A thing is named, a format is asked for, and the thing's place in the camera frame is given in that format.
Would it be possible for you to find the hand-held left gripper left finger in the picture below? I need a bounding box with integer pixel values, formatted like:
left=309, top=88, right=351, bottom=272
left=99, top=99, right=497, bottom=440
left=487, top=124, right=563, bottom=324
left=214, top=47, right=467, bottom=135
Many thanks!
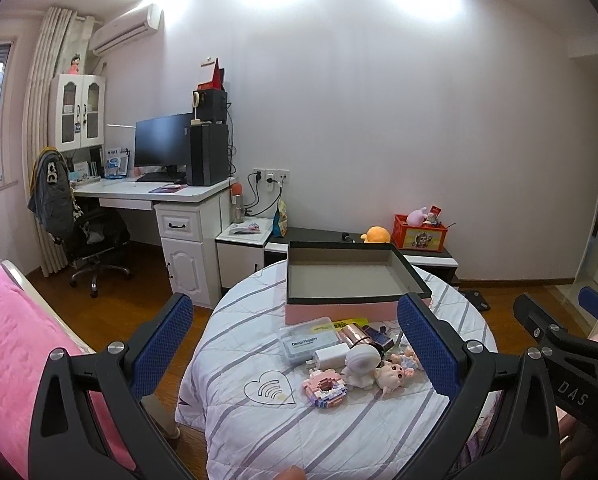
left=28, top=291, right=196, bottom=480

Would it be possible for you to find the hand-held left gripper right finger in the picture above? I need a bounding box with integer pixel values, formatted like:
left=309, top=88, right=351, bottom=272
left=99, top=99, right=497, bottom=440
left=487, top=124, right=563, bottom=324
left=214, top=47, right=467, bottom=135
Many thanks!
left=396, top=292, right=562, bottom=480

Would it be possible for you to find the small pastel doll figurine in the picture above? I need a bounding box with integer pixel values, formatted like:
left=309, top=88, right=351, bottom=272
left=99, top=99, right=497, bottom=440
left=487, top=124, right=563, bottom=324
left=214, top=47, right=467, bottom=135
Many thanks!
left=391, top=347, right=424, bottom=371

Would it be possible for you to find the dark blue small box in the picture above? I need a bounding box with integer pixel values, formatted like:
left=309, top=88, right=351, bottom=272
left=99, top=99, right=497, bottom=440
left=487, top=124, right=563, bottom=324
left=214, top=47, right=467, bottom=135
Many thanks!
left=366, top=325, right=397, bottom=348

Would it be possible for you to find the pink pig figurine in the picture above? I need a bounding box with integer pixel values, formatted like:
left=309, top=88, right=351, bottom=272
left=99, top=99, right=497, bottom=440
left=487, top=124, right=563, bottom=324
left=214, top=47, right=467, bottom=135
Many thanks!
left=374, top=361, right=407, bottom=400

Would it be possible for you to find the white round-headed toy figure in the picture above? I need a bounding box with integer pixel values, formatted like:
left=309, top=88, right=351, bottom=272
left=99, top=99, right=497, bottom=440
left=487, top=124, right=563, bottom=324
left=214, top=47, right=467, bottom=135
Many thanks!
left=340, top=344, right=384, bottom=390

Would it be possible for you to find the rose gold metal cylinder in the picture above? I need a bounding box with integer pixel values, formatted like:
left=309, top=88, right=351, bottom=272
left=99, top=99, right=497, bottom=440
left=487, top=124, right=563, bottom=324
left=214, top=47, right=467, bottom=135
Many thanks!
left=336, top=324, right=384, bottom=356

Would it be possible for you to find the yellow packet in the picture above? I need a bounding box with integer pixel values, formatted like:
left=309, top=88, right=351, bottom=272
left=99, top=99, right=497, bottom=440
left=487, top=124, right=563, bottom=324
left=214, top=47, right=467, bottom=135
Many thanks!
left=331, top=317, right=370, bottom=333

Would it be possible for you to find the pink storage box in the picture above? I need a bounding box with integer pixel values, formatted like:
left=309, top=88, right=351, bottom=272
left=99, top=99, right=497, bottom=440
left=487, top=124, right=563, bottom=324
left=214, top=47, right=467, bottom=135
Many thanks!
left=285, top=241, right=434, bottom=326

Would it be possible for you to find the white charger plug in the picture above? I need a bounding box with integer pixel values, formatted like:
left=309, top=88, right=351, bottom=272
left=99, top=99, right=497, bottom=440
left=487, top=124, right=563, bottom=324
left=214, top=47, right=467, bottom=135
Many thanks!
left=306, top=349, right=350, bottom=373

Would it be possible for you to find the pink block donut toy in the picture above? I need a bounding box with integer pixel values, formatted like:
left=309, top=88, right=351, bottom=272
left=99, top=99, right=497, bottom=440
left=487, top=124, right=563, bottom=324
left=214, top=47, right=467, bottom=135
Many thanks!
left=301, top=367, right=348, bottom=409

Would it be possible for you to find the clear plastic floss box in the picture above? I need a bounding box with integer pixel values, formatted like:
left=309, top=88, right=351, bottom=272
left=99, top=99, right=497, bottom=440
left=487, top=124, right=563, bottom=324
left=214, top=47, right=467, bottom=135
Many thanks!
left=278, top=316, right=340, bottom=364

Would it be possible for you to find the black bathroom scale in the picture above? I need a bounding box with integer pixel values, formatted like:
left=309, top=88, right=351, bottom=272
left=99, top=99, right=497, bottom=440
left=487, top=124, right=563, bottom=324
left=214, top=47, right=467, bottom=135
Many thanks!
left=460, top=290, right=492, bottom=312

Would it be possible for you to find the white desk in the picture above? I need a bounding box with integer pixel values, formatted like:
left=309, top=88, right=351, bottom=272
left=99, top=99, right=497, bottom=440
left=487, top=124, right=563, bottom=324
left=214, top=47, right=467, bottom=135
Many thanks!
left=71, top=176, right=237, bottom=308

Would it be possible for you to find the red toy crate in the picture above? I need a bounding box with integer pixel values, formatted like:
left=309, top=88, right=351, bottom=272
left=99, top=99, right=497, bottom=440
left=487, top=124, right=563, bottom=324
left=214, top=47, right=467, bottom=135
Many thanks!
left=393, top=214, right=450, bottom=251

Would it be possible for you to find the orange octopus plush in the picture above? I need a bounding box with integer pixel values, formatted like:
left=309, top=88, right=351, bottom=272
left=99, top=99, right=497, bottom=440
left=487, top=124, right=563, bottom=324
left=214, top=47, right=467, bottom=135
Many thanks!
left=360, top=226, right=392, bottom=244

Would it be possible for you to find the black office chair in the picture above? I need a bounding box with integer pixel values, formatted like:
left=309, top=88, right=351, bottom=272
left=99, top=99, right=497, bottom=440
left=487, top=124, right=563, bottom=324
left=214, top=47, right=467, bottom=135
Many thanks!
left=34, top=150, right=132, bottom=297

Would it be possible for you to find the round table with striped cloth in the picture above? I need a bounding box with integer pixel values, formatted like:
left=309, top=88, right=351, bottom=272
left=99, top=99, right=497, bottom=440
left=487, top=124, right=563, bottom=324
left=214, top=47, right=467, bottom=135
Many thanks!
left=175, top=259, right=504, bottom=480

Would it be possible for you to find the pink fleece blanket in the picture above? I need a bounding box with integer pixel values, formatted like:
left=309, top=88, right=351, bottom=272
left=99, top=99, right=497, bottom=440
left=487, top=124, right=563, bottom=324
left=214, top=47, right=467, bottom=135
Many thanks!
left=0, top=247, right=134, bottom=480

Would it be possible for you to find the black keyboard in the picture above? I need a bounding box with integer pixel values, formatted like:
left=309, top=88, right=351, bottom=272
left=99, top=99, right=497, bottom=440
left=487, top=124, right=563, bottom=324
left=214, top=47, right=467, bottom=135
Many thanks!
left=135, top=172, right=187, bottom=184

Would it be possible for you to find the blue yellow snack bag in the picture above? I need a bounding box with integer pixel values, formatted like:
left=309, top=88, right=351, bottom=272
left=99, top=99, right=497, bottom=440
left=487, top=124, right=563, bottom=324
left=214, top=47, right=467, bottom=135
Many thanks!
left=271, top=200, right=290, bottom=238

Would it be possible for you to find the grey jacket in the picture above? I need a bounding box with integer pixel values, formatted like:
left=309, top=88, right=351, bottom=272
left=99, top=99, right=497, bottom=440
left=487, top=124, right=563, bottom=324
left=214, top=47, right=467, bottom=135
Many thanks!
left=27, top=147, right=77, bottom=241

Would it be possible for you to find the blue white box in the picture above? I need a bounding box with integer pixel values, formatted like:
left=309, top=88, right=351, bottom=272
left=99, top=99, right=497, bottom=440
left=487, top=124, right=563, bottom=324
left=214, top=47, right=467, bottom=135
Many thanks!
left=104, top=146, right=130, bottom=178

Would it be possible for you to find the black computer tower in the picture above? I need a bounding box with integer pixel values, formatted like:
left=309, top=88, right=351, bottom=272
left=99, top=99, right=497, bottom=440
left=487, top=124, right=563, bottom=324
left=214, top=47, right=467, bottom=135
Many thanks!
left=186, top=123, right=230, bottom=187

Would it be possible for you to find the black computer monitor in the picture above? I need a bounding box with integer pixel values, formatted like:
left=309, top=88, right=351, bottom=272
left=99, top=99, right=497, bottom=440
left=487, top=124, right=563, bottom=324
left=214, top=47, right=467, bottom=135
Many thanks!
left=134, top=112, right=194, bottom=183

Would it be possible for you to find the black speaker box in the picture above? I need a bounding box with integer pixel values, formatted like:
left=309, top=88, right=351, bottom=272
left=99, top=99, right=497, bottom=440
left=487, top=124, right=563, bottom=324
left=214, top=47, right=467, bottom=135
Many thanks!
left=193, top=89, right=228, bottom=125

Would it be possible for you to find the white glass-door cabinet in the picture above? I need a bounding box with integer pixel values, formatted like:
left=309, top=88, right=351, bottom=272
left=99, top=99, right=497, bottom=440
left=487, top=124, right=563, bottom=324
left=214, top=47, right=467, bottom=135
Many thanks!
left=48, top=73, right=107, bottom=152

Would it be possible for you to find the red gift box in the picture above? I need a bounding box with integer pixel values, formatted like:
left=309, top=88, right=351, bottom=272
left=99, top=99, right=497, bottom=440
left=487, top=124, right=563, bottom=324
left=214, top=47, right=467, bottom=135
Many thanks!
left=198, top=58, right=226, bottom=92

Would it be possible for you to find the cream curtain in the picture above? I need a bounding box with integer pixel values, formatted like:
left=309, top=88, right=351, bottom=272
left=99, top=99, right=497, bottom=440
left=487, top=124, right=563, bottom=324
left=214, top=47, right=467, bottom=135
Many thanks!
left=21, top=6, right=74, bottom=276

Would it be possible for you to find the white air conditioner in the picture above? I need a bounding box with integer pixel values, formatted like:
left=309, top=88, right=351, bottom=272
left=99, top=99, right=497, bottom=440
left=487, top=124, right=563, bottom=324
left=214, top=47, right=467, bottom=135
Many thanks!
left=89, top=3, right=160, bottom=56

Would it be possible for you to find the white door frame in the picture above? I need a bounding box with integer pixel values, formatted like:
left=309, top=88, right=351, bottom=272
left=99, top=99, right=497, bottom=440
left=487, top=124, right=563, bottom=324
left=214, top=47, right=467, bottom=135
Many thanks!
left=574, top=110, right=598, bottom=306

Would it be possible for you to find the white bed frame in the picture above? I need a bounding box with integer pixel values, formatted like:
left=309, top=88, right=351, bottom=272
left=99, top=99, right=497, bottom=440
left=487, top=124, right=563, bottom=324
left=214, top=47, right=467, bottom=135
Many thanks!
left=0, top=259, right=94, bottom=356

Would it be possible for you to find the black power cable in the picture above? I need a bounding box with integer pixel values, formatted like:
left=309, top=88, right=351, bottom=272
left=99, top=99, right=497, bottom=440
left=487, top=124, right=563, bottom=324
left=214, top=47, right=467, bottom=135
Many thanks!
left=243, top=171, right=262, bottom=211

